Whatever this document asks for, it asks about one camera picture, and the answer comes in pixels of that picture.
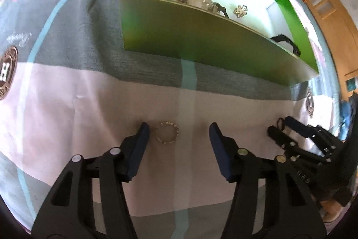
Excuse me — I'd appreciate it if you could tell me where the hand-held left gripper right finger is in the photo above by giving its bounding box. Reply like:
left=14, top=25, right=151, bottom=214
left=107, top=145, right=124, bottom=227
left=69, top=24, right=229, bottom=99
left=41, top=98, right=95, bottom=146
left=209, top=122, right=328, bottom=239

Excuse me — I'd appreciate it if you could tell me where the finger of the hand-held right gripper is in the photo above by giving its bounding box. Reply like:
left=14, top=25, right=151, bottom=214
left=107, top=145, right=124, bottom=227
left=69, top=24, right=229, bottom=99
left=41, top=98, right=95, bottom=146
left=285, top=116, right=334, bottom=150
left=267, top=126, right=320, bottom=164

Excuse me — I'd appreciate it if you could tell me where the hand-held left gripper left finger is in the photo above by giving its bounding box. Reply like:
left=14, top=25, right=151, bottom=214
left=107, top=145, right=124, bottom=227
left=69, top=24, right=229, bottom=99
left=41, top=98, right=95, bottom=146
left=31, top=122, right=151, bottom=239

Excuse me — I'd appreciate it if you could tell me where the small silver bead ring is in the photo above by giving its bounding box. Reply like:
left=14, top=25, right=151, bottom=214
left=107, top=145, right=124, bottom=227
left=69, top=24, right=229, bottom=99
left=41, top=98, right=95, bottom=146
left=155, top=121, right=179, bottom=144

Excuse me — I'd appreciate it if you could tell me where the green cardboard box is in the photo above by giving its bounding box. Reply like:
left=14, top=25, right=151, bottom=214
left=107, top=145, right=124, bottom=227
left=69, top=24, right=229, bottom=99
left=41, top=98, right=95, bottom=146
left=118, top=0, right=320, bottom=87

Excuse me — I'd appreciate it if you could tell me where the person's right hand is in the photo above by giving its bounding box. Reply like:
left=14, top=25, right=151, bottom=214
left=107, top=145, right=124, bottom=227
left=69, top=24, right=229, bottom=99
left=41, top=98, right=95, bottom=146
left=322, top=198, right=350, bottom=224

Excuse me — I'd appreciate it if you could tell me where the blue cloth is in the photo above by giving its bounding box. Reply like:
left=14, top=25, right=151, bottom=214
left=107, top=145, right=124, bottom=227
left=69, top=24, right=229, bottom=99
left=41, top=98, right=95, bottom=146
left=340, top=93, right=358, bottom=141

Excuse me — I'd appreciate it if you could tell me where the printed bed sheet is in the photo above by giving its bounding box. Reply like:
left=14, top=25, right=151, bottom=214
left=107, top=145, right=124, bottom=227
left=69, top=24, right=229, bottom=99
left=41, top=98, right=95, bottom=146
left=0, top=0, right=340, bottom=239

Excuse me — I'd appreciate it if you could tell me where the wooden panelled door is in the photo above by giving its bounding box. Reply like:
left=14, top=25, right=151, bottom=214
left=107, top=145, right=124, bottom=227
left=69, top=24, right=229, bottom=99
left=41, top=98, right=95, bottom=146
left=296, top=0, right=358, bottom=105

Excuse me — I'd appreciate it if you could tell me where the silver flower brooch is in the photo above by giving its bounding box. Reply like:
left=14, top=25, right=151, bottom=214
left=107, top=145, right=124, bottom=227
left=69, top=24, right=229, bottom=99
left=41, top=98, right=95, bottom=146
left=233, top=4, right=249, bottom=18

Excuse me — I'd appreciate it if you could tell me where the black bracelet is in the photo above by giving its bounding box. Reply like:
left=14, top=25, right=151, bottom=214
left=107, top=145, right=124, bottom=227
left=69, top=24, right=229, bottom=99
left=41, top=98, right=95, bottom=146
left=270, top=35, right=302, bottom=57

